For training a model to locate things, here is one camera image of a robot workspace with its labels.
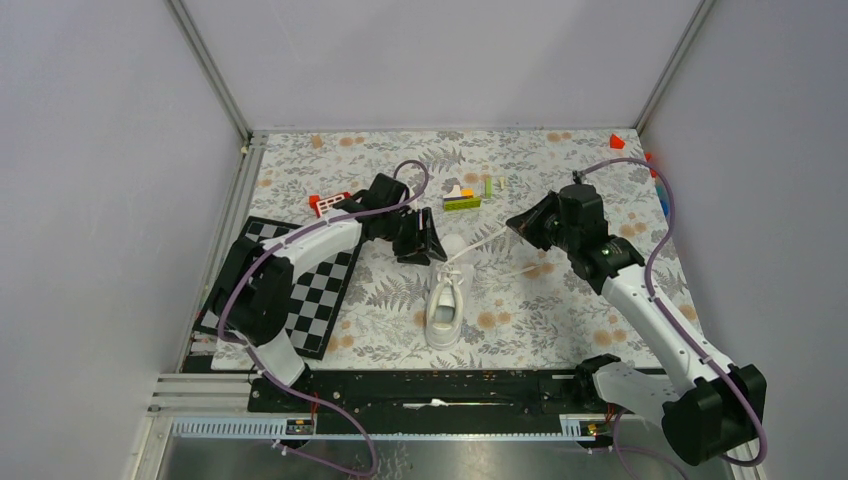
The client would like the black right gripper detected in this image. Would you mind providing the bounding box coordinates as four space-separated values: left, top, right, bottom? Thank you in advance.
506 191 578 254

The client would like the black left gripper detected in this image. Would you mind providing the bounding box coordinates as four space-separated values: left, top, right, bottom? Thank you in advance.
381 207 446 267

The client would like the white sneaker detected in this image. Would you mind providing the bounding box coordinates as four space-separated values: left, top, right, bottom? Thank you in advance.
424 227 506 350

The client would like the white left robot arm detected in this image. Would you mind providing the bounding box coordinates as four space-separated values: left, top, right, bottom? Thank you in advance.
205 174 447 411

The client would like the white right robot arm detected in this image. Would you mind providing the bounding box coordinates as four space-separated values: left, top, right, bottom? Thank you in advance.
505 184 767 466

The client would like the green toy brick stack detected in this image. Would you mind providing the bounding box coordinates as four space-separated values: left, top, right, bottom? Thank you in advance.
442 185 482 212

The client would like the floral patterned table mat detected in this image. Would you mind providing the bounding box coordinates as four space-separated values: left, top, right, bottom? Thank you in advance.
211 129 714 372

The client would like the red triangular block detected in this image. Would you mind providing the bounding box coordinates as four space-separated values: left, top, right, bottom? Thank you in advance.
609 134 626 150

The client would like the blue toy piece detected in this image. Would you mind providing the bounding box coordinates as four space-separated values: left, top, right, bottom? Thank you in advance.
656 185 671 218

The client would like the red white grid toy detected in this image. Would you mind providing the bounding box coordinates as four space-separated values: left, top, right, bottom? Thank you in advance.
308 192 351 218

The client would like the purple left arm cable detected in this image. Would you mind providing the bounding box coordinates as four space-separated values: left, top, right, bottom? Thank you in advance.
215 160 431 480

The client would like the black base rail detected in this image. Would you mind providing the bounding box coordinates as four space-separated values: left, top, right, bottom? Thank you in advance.
247 369 620 427

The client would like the grey slotted cable duct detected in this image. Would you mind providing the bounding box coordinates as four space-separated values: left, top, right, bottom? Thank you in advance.
170 411 608 441

